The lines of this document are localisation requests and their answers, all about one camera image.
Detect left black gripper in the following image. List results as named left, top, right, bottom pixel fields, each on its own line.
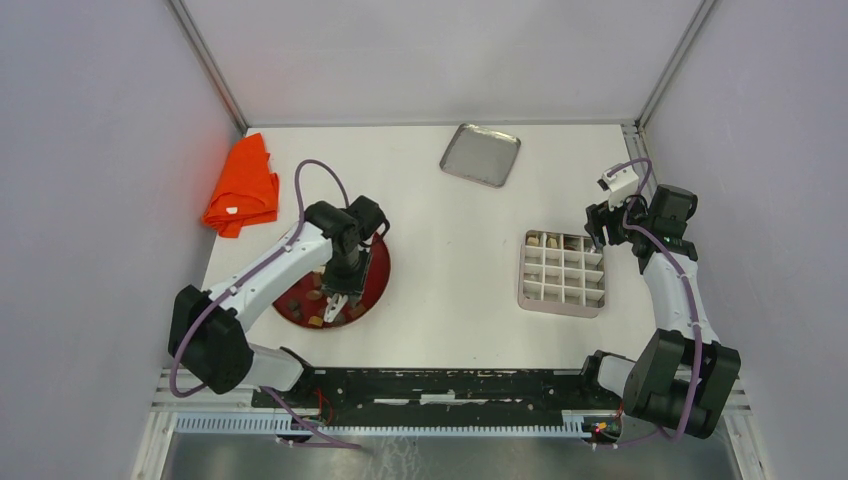
left=320, top=244, right=372, bottom=304

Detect red round plate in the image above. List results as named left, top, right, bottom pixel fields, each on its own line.
left=272, top=232, right=391, bottom=330

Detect pink tin box with dividers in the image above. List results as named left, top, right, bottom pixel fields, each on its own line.
left=517, top=230, right=607, bottom=318

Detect silver serving tongs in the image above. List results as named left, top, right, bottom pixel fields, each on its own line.
left=323, top=293, right=348, bottom=324

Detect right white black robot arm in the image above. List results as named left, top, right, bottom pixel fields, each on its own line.
left=577, top=185, right=741, bottom=439

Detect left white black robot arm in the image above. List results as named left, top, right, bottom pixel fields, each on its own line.
left=167, top=196, right=389, bottom=408

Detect brown chocolate piece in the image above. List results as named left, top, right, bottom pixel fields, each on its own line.
left=350, top=304, right=367, bottom=320

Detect orange folded cloth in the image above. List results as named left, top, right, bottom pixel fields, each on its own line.
left=201, top=133, right=280, bottom=238

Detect silver tin lid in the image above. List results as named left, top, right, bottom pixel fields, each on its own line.
left=439, top=123, right=522, bottom=188

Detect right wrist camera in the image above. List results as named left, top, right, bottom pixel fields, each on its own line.
left=598, top=165, right=640, bottom=210

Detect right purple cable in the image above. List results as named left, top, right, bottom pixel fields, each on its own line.
left=606, top=157, right=704, bottom=444

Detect purple cable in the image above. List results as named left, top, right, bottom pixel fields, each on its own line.
left=606, top=157, right=704, bottom=444
left=168, top=158, right=352, bottom=399

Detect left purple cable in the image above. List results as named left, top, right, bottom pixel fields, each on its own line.
left=168, top=158, right=352, bottom=399

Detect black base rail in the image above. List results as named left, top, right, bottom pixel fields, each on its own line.
left=280, top=367, right=621, bottom=428

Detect white slotted cable duct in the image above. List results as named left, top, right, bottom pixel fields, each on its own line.
left=175, top=413, right=588, bottom=439

